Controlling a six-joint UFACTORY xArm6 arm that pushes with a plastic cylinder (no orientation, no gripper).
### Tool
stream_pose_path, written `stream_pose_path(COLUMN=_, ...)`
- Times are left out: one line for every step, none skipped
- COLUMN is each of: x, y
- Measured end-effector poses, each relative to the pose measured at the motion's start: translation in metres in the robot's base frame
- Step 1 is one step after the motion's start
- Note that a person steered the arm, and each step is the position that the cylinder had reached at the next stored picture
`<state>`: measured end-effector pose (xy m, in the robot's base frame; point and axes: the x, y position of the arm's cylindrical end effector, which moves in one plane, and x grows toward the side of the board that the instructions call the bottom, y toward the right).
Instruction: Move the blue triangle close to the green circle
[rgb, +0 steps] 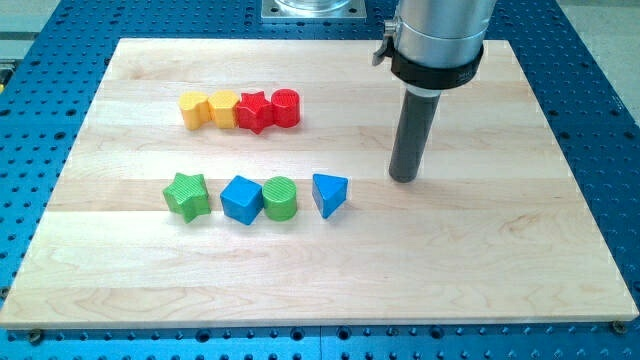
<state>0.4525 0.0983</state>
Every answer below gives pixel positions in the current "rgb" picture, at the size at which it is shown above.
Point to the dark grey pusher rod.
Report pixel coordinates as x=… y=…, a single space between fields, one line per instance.
x=415 y=121

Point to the red cylinder block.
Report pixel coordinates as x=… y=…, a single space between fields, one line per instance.
x=286 y=108

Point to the wooden board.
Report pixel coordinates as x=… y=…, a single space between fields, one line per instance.
x=493 y=230

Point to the yellow heart block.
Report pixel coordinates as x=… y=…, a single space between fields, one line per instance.
x=194 y=109

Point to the green cylinder block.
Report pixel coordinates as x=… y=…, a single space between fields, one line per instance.
x=279 y=198

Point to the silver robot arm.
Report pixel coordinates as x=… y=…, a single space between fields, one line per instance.
x=435 y=45

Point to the blue perforated metal plate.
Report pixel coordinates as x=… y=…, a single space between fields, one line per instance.
x=575 y=54

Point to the blue cube block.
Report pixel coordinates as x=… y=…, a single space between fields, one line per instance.
x=242 y=200

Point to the blue triangle block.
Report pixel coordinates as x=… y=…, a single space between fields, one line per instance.
x=329 y=193

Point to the red star block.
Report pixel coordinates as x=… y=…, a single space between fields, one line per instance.
x=254 y=112

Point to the yellow hexagon block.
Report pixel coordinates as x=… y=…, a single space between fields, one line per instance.
x=222 y=106

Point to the green star block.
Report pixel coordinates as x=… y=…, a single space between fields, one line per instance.
x=187 y=196

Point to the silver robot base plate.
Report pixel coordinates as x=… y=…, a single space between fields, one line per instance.
x=284 y=10

